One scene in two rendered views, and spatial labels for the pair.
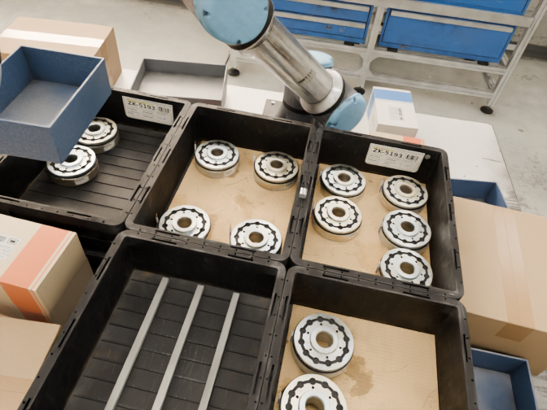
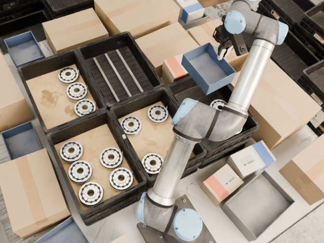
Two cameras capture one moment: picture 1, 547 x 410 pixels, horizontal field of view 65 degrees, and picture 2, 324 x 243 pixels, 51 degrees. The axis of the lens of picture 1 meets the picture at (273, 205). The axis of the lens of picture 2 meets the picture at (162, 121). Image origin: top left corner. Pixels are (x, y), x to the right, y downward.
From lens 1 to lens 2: 143 cm
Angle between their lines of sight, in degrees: 66
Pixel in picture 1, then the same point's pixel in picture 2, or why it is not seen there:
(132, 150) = not seen: hidden behind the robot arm
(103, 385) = (133, 68)
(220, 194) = (162, 139)
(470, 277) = (45, 165)
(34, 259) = (173, 65)
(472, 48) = not seen: outside the picture
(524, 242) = (25, 202)
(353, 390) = (69, 106)
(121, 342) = (139, 78)
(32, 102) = (217, 73)
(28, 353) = (154, 59)
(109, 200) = not seen: hidden behind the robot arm
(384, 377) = (61, 115)
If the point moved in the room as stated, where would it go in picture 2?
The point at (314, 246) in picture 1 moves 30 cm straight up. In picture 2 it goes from (111, 143) to (108, 110)
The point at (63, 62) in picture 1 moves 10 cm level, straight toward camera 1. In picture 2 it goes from (222, 81) to (200, 72)
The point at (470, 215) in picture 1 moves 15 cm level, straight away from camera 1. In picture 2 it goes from (54, 200) to (50, 238)
